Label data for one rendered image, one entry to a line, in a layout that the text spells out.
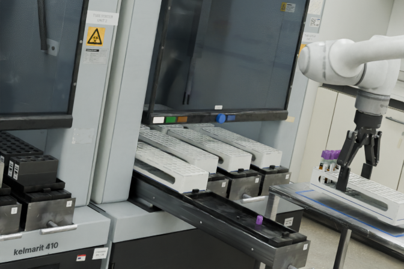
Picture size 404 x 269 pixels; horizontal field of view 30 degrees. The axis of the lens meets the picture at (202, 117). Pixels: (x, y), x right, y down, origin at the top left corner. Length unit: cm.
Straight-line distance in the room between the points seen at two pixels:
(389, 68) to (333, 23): 251
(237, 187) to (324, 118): 231
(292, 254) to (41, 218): 60
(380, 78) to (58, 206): 90
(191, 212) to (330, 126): 266
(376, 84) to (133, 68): 65
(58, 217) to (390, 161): 275
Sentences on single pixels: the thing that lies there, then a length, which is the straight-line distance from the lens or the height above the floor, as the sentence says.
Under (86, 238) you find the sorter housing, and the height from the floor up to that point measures 69.
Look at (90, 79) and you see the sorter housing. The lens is 191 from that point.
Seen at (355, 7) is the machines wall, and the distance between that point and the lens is 471.
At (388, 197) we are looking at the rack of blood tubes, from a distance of 208.
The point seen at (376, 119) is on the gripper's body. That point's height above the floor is 109.
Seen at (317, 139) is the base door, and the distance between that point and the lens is 459.
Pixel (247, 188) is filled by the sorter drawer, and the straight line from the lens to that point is 233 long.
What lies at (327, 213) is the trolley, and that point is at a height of 82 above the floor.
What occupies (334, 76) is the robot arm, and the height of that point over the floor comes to 119.
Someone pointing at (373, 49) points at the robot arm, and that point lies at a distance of 189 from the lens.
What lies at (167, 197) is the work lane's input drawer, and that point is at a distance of 202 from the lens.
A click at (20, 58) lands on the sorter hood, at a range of 177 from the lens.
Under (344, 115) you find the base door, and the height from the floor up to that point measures 70.
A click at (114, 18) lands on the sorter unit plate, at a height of 124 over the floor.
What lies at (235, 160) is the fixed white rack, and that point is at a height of 85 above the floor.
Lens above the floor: 142
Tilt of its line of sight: 12 degrees down
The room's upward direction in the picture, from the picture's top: 11 degrees clockwise
